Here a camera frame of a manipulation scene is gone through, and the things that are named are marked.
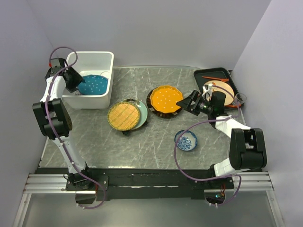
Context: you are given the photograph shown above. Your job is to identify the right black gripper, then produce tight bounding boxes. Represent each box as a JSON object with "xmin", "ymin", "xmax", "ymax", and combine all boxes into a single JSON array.
[{"xmin": 177, "ymin": 90, "xmax": 214, "ymax": 116}]

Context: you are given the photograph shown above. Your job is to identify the teal dotted scalloped plate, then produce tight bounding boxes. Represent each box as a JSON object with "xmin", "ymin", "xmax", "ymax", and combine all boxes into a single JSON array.
[{"xmin": 77, "ymin": 75, "xmax": 108, "ymax": 96}]

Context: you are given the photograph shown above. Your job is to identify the yellow dotted scalloped plate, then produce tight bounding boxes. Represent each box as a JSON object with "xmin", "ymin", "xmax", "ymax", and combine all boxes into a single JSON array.
[{"xmin": 150, "ymin": 85, "xmax": 183, "ymax": 114}]

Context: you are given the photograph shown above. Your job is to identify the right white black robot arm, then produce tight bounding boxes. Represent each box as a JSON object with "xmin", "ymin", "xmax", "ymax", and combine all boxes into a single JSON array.
[{"xmin": 174, "ymin": 90, "xmax": 267, "ymax": 188}]

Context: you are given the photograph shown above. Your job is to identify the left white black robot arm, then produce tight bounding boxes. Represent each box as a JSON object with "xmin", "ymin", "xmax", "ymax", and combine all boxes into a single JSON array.
[{"xmin": 32, "ymin": 58, "xmax": 94, "ymax": 191}]

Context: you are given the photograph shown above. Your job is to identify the white plastic bin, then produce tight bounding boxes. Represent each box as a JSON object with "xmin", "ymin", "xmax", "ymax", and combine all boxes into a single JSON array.
[{"xmin": 63, "ymin": 51, "xmax": 114, "ymax": 109}]

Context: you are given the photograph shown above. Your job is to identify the dark brown patterned plate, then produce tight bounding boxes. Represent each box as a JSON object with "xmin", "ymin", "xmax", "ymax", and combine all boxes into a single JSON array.
[{"xmin": 146, "ymin": 89, "xmax": 183, "ymax": 119}]

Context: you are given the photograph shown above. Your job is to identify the blue white porcelain bowl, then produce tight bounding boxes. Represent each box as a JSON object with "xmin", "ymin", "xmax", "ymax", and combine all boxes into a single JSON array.
[{"xmin": 177, "ymin": 131, "xmax": 198, "ymax": 152}]

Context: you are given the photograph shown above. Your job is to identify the beige leaf pattern plate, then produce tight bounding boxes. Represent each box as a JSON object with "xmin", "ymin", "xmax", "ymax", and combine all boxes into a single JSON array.
[{"xmin": 202, "ymin": 80, "xmax": 234, "ymax": 106}]

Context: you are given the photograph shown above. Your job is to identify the orange plastic knife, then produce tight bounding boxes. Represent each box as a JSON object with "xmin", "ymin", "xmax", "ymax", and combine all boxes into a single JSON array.
[{"xmin": 202, "ymin": 76, "xmax": 229, "ymax": 82}]

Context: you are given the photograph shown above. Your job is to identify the pale green plate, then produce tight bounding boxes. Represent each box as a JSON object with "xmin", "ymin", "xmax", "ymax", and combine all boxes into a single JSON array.
[{"xmin": 128, "ymin": 99, "xmax": 148, "ymax": 130}]

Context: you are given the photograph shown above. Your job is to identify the black rectangular tray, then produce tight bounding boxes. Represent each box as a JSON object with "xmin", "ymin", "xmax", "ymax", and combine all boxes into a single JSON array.
[{"xmin": 194, "ymin": 67, "xmax": 238, "ymax": 110}]

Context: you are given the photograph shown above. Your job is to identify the clear plastic cup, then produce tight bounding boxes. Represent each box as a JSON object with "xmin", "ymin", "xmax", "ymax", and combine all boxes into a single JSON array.
[{"xmin": 232, "ymin": 93, "xmax": 247, "ymax": 107}]

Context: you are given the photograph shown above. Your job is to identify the woven bamboo plate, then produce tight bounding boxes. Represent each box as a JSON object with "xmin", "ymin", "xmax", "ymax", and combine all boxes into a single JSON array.
[{"xmin": 107, "ymin": 102, "xmax": 141, "ymax": 131}]

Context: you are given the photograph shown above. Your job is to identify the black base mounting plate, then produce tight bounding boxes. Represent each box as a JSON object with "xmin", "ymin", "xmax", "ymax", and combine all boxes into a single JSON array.
[{"xmin": 35, "ymin": 168, "xmax": 234, "ymax": 201}]

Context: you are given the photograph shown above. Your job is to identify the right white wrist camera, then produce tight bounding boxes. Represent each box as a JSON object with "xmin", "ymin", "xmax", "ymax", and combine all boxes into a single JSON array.
[{"xmin": 202, "ymin": 83, "xmax": 213, "ymax": 97}]

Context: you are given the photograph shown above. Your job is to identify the aluminium rail frame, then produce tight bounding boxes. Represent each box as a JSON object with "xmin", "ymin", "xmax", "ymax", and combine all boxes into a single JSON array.
[{"xmin": 13, "ymin": 172, "xmax": 285, "ymax": 227}]

